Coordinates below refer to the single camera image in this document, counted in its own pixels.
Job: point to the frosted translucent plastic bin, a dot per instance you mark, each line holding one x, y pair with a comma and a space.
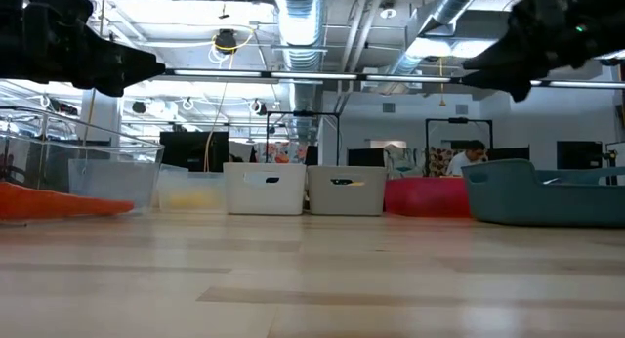
193, 181

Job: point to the wide black monitor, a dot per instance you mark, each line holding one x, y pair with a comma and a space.
508, 155

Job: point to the large black monitor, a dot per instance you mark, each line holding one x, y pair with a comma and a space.
193, 150

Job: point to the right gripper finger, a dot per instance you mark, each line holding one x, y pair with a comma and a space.
512, 84
493, 57

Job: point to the teal plastic bin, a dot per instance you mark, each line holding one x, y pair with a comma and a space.
537, 201

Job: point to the black metal stand frame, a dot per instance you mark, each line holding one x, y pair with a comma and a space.
459, 119

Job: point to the long orange carrot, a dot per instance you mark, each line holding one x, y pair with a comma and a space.
49, 203

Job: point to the grey plastic bin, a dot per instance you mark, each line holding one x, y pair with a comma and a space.
346, 198

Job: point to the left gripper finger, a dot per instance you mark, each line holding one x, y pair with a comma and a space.
122, 69

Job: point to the white plastic bin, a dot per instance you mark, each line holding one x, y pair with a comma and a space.
263, 196

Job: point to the person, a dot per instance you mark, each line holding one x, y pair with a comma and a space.
466, 162

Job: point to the long ceiling light strip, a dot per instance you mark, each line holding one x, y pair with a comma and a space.
312, 75

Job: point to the black ceiling camera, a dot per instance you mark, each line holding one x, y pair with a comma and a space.
226, 40

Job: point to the small black monitor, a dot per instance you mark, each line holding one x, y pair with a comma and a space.
366, 157

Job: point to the red plastic bin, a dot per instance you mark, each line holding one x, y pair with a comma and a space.
425, 196

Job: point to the slanted silver ventilation duct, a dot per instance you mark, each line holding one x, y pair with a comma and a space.
439, 15

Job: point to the wide silver ventilation duct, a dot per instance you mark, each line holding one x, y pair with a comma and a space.
299, 30

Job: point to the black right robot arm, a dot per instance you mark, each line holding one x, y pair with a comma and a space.
615, 15

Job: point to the black tripod light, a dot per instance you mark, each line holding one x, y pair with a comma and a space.
610, 157

